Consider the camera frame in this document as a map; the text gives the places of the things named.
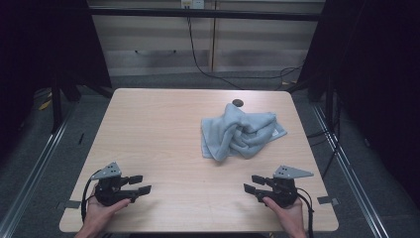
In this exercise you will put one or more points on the light blue towel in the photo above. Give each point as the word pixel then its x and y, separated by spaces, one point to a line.
pixel 237 132

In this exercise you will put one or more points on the yellow floor tape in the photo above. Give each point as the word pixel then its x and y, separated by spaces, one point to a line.
pixel 45 105

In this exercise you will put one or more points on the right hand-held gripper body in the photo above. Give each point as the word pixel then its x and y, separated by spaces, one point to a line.
pixel 284 193

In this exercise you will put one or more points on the white wall socket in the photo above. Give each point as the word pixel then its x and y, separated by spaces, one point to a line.
pixel 193 3

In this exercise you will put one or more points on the grey tape piece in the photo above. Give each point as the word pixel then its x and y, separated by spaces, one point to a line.
pixel 71 204
pixel 327 200

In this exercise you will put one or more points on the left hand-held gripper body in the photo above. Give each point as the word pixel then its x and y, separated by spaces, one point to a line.
pixel 110 195

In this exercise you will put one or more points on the dark round table grommet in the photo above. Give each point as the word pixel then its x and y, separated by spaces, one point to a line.
pixel 237 102

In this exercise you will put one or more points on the small black floor object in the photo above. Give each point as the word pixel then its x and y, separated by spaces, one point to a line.
pixel 81 139

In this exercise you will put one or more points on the person's left hand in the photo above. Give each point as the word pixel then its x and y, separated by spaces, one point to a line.
pixel 97 216

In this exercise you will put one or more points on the dark curtain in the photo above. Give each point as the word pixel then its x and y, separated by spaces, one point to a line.
pixel 39 43
pixel 376 82

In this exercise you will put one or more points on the black horizontal bar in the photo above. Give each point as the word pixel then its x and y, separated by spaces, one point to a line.
pixel 198 13

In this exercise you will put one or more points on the black metal stand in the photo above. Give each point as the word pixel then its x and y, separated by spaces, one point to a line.
pixel 56 105

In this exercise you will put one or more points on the person's right hand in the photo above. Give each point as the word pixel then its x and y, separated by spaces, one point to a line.
pixel 292 216

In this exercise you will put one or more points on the metal floor rail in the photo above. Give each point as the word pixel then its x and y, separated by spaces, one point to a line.
pixel 350 175
pixel 33 172

